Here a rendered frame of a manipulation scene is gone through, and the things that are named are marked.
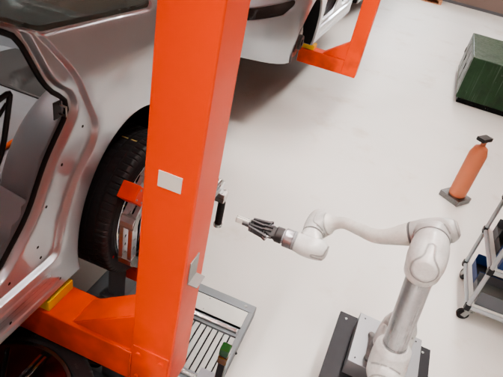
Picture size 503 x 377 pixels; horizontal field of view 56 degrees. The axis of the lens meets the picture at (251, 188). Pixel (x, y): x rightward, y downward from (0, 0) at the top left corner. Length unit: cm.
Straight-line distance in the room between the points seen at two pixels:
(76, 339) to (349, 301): 184
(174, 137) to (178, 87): 13
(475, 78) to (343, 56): 253
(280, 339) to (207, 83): 201
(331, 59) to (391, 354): 386
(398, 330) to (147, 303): 100
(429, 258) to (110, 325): 115
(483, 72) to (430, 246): 571
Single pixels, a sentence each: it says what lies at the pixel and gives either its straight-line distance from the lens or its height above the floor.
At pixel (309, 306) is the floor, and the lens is 309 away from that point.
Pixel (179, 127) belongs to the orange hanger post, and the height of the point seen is 164.
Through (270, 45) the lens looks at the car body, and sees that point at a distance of 437.
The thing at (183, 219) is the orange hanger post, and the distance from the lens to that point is 131.
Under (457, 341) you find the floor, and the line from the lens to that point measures 338.
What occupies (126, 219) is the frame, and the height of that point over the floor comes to 97.
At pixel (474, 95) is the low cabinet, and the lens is 743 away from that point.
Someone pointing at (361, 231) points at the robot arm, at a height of 101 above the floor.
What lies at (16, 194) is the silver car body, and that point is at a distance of 197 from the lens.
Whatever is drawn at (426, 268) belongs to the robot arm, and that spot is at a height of 117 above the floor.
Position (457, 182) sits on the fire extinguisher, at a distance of 470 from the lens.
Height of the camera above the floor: 218
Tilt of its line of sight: 34 degrees down
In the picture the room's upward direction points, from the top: 13 degrees clockwise
